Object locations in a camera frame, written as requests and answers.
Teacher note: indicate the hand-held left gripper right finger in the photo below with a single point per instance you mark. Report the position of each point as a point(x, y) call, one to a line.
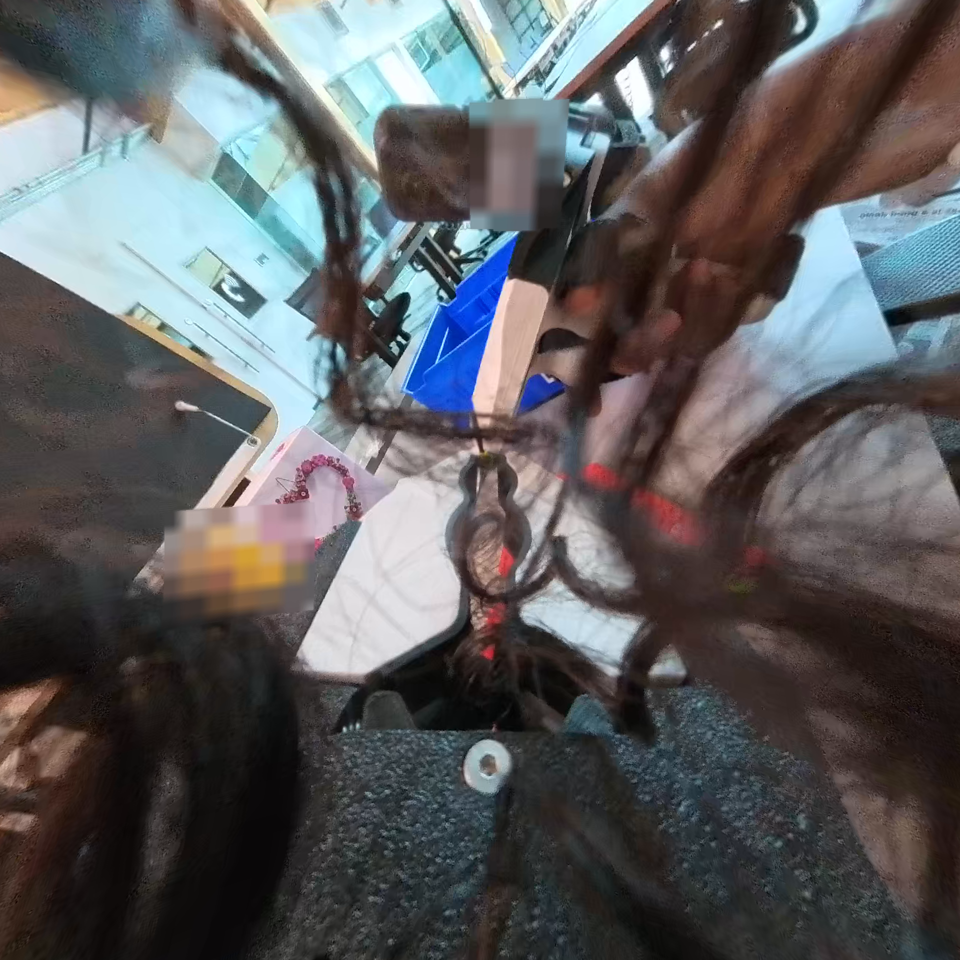
point(581, 551)

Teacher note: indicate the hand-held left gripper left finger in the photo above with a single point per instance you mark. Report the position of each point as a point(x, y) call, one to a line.
point(382, 577)

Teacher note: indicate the red brick heart frame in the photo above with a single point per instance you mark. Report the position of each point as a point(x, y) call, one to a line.
point(660, 517)

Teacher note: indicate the blue plastic bin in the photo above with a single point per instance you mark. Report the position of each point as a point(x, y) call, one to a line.
point(457, 337)

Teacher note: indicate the person's right forearm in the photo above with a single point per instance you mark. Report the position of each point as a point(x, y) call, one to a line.
point(825, 112)

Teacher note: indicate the person's right hand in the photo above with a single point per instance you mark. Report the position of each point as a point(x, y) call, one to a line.
point(652, 330)

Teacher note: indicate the white and yellow set box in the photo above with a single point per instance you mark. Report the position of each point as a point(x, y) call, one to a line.
point(296, 450)

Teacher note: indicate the person's dark hair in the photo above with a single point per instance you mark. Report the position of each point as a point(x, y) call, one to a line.
point(345, 285)

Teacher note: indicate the black monitor with pale frame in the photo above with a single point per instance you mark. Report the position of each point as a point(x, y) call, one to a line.
point(112, 390)

